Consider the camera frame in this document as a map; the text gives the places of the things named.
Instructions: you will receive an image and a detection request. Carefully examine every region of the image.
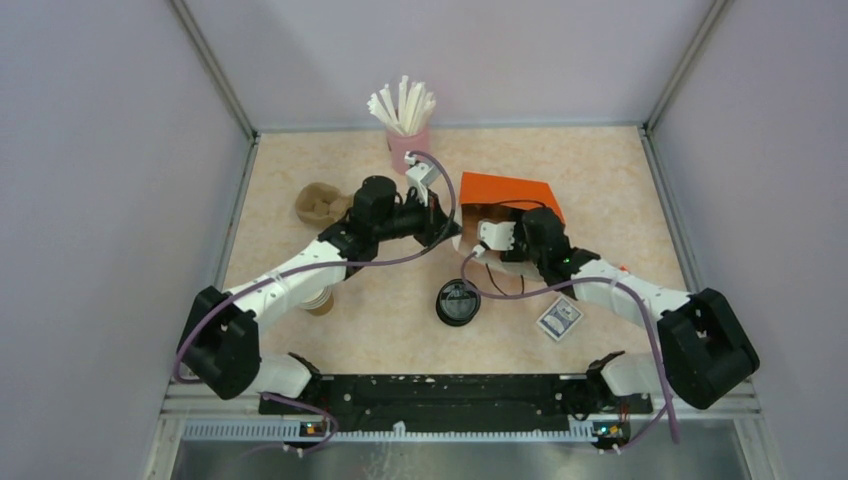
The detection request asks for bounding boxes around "brown pulp cup carrier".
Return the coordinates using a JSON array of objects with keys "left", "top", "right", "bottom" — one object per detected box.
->
[{"left": 294, "top": 182, "right": 353, "bottom": 228}]

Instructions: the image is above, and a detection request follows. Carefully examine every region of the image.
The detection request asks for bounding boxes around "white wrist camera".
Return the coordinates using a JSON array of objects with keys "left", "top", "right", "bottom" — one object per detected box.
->
[
  {"left": 472, "top": 220, "right": 516, "bottom": 258},
  {"left": 404, "top": 151, "right": 442, "bottom": 207}
]

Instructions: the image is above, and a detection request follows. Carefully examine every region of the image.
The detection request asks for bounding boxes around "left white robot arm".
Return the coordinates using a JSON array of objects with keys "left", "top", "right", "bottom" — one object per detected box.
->
[{"left": 175, "top": 176, "right": 461, "bottom": 414}]

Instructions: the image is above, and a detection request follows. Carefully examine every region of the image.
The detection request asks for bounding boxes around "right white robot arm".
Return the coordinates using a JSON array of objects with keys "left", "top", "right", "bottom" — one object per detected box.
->
[{"left": 477, "top": 207, "right": 761, "bottom": 412}]

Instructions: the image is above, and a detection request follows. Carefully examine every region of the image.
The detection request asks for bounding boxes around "blue playing card box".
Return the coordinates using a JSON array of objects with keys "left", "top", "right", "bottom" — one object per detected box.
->
[{"left": 536, "top": 295, "right": 584, "bottom": 342}]

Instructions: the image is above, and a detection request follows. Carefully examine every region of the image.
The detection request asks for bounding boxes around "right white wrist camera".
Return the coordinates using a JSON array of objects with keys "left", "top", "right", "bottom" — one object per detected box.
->
[{"left": 472, "top": 220, "right": 516, "bottom": 258}]

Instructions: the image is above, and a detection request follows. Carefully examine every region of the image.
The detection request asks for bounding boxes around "stack of brown paper cups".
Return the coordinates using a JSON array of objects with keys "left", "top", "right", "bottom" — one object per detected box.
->
[{"left": 299, "top": 289, "right": 334, "bottom": 316}]

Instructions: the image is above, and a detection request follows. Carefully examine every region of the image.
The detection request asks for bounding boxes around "pink straw holder cup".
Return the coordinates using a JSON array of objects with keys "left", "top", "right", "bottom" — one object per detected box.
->
[{"left": 386, "top": 126, "right": 430, "bottom": 175}]

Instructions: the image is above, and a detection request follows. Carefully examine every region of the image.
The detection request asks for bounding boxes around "orange paper bag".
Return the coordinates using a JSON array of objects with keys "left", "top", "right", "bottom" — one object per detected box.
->
[{"left": 452, "top": 171, "right": 565, "bottom": 282}]

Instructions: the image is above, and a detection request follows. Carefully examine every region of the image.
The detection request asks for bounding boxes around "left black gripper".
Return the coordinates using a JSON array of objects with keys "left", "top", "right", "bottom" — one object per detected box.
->
[{"left": 374, "top": 187, "right": 463, "bottom": 248}]

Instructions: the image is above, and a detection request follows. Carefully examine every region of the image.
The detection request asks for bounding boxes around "stack of black cup lids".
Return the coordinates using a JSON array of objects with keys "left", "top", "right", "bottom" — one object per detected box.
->
[{"left": 435, "top": 279, "right": 482, "bottom": 327}]

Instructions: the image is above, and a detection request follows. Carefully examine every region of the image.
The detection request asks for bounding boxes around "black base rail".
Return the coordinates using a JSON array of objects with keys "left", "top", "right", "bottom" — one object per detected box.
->
[{"left": 299, "top": 374, "right": 654, "bottom": 433}]

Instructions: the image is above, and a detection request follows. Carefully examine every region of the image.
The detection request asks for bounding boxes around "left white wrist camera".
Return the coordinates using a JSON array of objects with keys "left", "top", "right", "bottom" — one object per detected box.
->
[{"left": 404, "top": 151, "right": 442, "bottom": 207}]

